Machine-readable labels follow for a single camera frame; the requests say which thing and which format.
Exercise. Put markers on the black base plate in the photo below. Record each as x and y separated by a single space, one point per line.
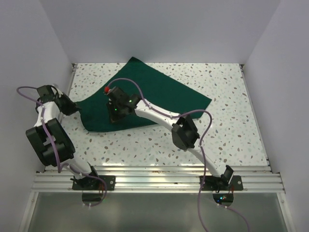
210 183
105 182

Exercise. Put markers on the aluminium rail frame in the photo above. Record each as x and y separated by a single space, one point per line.
156 184

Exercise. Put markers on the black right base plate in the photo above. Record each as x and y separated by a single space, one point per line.
210 183

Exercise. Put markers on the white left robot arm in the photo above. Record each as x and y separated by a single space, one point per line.
50 141

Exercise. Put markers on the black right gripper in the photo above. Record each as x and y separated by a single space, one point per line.
113 118

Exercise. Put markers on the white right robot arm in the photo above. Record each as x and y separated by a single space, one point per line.
183 130

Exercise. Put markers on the dark green surgical cloth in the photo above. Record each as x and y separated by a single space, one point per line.
157 88

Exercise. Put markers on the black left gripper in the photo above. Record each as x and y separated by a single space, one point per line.
72 107

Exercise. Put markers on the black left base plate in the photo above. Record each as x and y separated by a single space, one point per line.
105 182

